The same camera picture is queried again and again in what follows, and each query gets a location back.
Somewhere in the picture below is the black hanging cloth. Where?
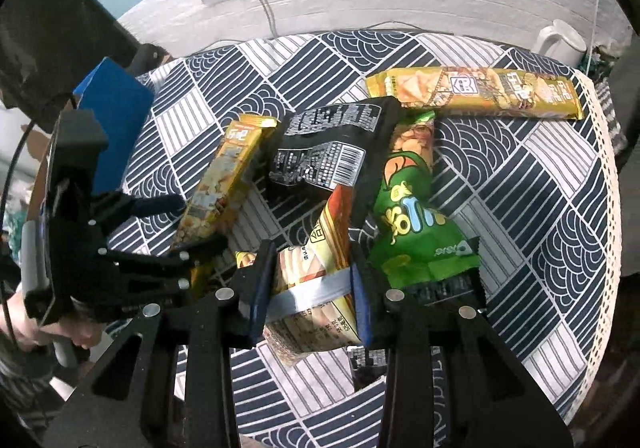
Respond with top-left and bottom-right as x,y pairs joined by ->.
0,0 -> 141,111

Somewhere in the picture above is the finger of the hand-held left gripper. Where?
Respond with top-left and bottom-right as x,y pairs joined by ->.
100,192 -> 186,229
102,233 -> 228,314

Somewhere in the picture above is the long yellow cracker packet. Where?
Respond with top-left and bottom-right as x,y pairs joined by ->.
365,67 -> 585,121

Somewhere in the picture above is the large black snack packet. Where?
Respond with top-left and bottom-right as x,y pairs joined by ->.
267,97 -> 403,254

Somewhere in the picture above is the white electric kettle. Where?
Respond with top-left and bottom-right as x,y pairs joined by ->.
531,19 -> 587,66

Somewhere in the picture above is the thin white cable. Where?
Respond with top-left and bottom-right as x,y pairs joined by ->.
587,0 -> 601,74

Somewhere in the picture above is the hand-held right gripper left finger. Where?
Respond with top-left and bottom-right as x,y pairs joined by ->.
45,239 -> 276,448

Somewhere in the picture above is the orange striped snack packet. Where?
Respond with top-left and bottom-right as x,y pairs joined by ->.
235,183 -> 373,369

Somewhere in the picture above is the small black snack packet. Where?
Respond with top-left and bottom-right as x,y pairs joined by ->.
347,345 -> 391,391

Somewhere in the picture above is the grey plug and cable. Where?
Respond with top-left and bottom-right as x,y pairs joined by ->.
245,0 -> 278,36

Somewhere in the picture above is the person's left hand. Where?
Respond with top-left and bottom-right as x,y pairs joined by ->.
0,290 -> 103,351

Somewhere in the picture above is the blue-taped cardboard box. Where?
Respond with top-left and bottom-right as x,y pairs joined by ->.
25,57 -> 153,194

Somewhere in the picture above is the black round device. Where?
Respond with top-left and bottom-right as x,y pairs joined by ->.
127,44 -> 173,76

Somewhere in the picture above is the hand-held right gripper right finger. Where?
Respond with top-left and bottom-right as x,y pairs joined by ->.
350,248 -> 573,448

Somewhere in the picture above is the green snack packet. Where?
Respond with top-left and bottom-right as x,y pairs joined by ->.
370,110 -> 482,304

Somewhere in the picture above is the navy patterned tablecloth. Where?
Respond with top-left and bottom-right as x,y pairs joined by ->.
107,30 -> 621,439

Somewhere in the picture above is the yellow popcorn packet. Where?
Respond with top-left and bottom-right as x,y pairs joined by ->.
170,114 -> 278,301

